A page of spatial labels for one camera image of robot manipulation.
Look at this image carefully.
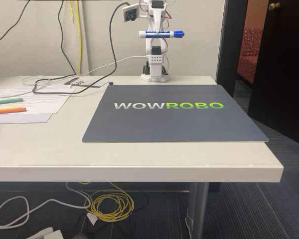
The dark wooden door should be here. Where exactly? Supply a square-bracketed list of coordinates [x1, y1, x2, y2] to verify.
[247, 0, 299, 148]

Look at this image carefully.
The long yellow wall cable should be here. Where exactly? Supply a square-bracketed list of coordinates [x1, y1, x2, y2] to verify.
[74, 0, 82, 75]

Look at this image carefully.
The grey metal table leg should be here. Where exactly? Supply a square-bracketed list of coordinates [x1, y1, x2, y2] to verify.
[185, 183, 210, 239]

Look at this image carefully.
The coiled yellow floor cable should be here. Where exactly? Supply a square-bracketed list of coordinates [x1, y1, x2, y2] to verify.
[79, 181, 135, 223]

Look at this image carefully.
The black camera cable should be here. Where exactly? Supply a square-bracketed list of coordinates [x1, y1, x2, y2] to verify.
[32, 1, 131, 96]

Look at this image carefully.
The white blank paper sheet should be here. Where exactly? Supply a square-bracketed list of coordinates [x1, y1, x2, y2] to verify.
[0, 113, 53, 125]

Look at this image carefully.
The dotted grid pad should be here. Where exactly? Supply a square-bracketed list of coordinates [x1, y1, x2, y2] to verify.
[71, 77, 110, 89]

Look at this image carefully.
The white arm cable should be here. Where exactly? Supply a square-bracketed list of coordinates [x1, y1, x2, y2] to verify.
[21, 55, 150, 88]

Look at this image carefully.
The grey WOWROBO mat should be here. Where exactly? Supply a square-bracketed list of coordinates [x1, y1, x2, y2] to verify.
[81, 84, 269, 143]

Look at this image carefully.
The orange marker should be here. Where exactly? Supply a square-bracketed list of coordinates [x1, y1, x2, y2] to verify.
[0, 108, 26, 115]

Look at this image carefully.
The black wall cable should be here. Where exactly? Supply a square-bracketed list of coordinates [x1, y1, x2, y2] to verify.
[58, 0, 77, 75]

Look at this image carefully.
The green marker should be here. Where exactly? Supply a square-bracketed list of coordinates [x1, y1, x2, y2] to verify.
[0, 97, 24, 106]

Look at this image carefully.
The blue Expo marker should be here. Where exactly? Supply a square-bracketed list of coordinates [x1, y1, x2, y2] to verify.
[139, 29, 185, 40]

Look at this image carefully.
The red patterned chair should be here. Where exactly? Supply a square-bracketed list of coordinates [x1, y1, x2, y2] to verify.
[237, 25, 264, 85]

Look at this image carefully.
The white printed paper sheet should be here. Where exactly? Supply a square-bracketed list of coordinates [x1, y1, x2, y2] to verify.
[0, 87, 76, 115]

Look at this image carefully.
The cream table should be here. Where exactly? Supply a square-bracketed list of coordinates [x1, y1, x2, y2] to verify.
[0, 75, 284, 184]

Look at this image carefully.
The white power adapter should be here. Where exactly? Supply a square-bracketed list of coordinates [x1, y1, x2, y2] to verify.
[26, 227, 64, 239]

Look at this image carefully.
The white floor cable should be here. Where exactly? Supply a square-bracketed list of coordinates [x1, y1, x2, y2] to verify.
[0, 181, 91, 229]

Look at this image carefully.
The grey wall cable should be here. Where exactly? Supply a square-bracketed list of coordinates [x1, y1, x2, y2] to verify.
[0, 0, 30, 46]

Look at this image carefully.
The black door frame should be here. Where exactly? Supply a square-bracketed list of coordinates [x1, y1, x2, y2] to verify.
[215, 0, 249, 98]

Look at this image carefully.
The short yellow wall cable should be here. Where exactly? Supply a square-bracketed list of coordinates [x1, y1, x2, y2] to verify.
[69, 0, 77, 24]

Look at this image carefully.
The white camera box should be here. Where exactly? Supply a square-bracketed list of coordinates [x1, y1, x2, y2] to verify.
[122, 2, 141, 23]

